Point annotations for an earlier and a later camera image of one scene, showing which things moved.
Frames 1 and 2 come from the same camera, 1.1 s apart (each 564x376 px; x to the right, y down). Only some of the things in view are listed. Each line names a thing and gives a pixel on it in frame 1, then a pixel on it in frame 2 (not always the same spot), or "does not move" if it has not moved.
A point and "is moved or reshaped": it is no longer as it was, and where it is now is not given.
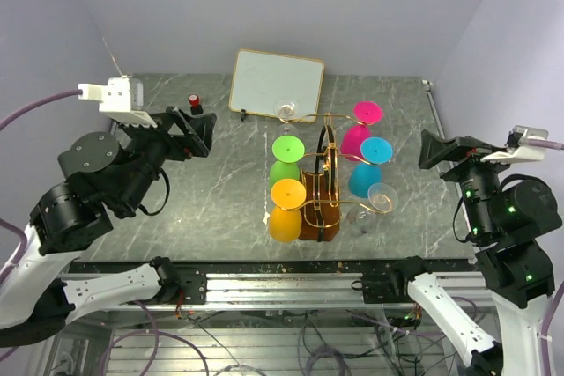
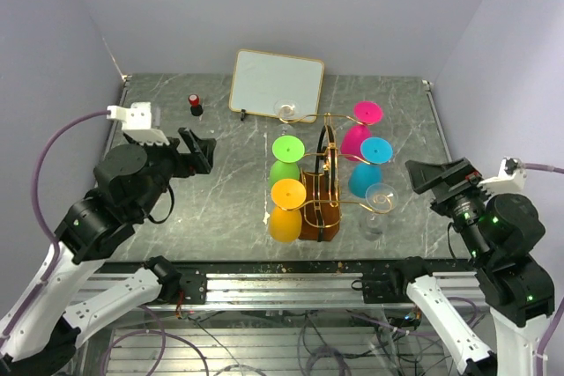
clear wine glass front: x=362 y=220 is moved or reshaped
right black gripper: x=434 y=150 → x=443 y=179
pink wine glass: x=367 y=113 does not move
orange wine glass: x=285 y=220 does not move
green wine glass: x=287 y=151 does not move
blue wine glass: x=374 y=152 does not move
